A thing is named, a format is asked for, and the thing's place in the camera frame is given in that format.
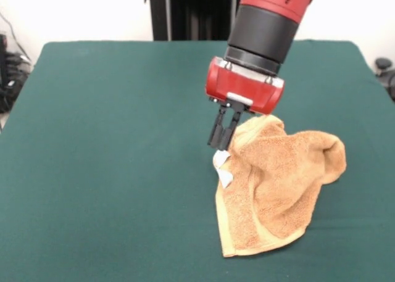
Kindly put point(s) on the orange terry towel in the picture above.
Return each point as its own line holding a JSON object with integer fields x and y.
{"x": 277, "y": 186}

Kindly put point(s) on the dark green table cloth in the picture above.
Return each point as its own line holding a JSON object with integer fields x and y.
{"x": 92, "y": 171}

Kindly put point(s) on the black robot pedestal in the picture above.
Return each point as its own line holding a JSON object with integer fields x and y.
{"x": 191, "y": 16}

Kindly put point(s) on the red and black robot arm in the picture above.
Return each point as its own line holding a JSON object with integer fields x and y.
{"x": 268, "y": 23}

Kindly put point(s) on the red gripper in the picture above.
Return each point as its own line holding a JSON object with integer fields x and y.
{"x": 240, "y": 89}

